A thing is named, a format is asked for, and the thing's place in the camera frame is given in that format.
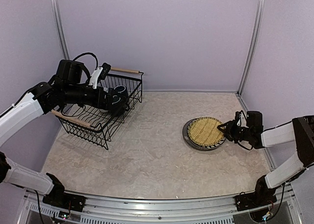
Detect grey reindeer plate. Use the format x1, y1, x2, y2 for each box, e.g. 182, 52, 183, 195
182, 117, 227, 151

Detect aluminium front rail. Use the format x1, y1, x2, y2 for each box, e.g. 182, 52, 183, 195
24, 183, 302, 224

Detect dark blue mug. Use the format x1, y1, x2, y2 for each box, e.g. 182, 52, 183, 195
114, 85, 129, 99

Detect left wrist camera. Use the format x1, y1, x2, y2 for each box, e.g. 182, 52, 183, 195
88, 63, 111, 89

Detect dark green mug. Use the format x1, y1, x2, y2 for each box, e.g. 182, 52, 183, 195
108, 95, 130, 117

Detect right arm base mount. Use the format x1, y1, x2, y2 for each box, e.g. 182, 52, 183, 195
234, 192, 277, 212

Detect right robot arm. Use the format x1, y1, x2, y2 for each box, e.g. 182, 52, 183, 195
217, 111, 314, 209

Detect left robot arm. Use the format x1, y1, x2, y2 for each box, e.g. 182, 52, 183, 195
0, 59, 128, 207

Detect black wire dish rack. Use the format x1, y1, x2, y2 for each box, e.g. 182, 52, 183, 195
53, 69, 144, 149

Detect white blue striped plate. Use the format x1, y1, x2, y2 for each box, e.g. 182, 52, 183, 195
185, 116, 226, 148

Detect left aluminium corner post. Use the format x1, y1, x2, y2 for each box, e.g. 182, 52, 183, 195
51, 0, 70, 59

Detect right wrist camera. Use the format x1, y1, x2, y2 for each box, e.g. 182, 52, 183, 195
235, 110, 247, 127

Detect right aluminium corner post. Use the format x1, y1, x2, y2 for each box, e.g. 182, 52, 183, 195
237, 0, 265, 97

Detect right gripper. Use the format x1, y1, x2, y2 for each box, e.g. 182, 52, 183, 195
217, 119, 253, 143

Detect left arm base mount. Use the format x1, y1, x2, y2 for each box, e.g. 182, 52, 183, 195
43, 193, 86, 212

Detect aluminium corner post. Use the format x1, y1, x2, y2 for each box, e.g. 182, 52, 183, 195
51, 0, 70, 59
237, 0, 265, 97

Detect ribbed round woven plate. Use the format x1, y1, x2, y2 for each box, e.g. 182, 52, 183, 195
187, 117, 224, 147

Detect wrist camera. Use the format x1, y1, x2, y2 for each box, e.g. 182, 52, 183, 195
235, 110, 247, 127
88, 63, 111, 89

